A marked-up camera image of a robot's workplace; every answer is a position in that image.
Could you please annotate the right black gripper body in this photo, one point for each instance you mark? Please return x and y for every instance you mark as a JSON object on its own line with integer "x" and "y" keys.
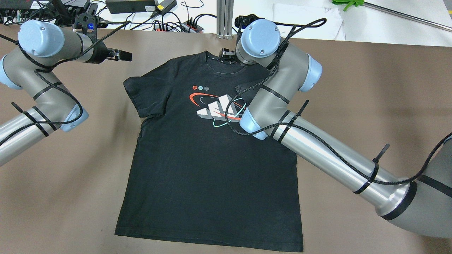
{"x": 227, "y": 53}

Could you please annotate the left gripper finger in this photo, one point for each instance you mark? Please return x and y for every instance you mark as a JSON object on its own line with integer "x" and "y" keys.
{"x": 124, "y": 56}

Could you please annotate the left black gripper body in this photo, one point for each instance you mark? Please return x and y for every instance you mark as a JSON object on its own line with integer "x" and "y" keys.
{"x": 99, "y": 55}

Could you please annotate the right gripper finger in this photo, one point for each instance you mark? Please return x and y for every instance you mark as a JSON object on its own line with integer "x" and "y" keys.
{"x": 223, "y": 54}

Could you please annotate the black graphic t-shirt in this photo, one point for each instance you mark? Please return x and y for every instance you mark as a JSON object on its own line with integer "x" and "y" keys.
{"x": 192, "y": 178}

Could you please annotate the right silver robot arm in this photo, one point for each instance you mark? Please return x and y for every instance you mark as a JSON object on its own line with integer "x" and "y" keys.
{"x": 420, "y": 204}

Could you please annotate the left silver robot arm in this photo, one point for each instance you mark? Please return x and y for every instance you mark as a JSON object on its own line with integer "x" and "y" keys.
{"x": 41, "y": 47}

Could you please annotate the red black power strip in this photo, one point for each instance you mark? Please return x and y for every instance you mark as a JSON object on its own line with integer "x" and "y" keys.
{"x": 185, "y": 27}

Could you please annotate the black power adapter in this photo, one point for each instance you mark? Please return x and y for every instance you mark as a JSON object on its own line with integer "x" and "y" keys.
{"x": 131, "y": 6}

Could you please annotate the black electronics box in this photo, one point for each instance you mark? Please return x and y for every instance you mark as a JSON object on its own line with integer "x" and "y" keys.
{"x": 76, "y": 6}

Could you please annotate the white paper sheet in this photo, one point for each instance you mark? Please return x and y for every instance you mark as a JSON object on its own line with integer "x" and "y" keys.
{"x": 288, "y": 15}

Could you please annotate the green plastic clamp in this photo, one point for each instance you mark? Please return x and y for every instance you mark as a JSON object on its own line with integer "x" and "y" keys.
{"x": 348, "y": 3}

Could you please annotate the steel rod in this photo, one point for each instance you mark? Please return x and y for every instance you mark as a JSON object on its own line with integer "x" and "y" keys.
{"x": 408, "y": 17}

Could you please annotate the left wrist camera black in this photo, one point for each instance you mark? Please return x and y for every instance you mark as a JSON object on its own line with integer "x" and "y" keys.
{"x": 86, "y": 22}

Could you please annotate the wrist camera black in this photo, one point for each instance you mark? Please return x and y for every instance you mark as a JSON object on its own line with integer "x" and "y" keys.
{"x": 241, "y": 22}
{"x": 86, "y": 22}

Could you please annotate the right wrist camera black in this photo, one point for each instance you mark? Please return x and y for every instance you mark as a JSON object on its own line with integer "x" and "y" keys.
{"x": 241, "y": 22}

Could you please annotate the aluminium frame post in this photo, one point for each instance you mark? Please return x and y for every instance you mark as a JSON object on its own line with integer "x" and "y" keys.
{"x": 224, "y": 20}

